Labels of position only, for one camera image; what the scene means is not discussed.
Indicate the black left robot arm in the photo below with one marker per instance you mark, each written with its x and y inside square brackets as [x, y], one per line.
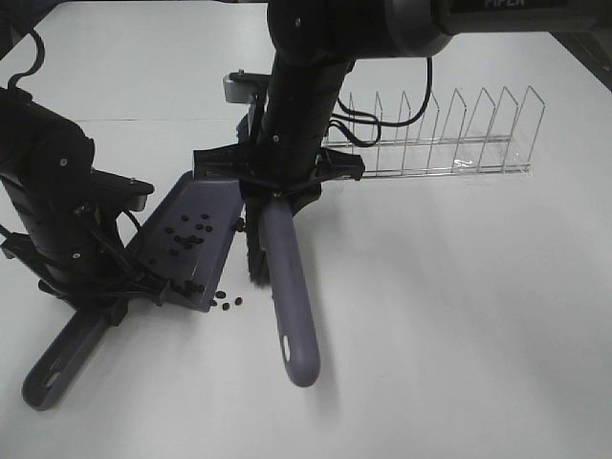
[41, 150]

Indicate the purple hand brush black bristles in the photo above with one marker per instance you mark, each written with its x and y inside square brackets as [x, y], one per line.
[274, 261]

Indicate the chrome wire dish rack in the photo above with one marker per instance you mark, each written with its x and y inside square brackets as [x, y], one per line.
[490, 133]

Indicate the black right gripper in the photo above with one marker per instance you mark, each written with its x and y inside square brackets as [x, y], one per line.
[265, 172]

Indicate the pile of coffee beans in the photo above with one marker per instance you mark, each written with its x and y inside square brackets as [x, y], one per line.
[191, 255]

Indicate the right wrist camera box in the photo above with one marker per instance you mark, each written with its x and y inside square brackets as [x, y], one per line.
[244, 88]

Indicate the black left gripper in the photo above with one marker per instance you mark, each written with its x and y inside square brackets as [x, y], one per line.
[72, 244]

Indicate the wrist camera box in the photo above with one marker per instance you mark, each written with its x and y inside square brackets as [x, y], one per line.
[119, 191]
[244, 88]

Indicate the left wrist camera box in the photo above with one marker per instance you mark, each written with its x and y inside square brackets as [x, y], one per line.
[119, 191]

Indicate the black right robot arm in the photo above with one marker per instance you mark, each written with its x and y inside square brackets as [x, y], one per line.
[316, 45]

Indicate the purple plastic dustpan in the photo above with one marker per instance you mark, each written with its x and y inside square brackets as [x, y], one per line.
[53, 373]

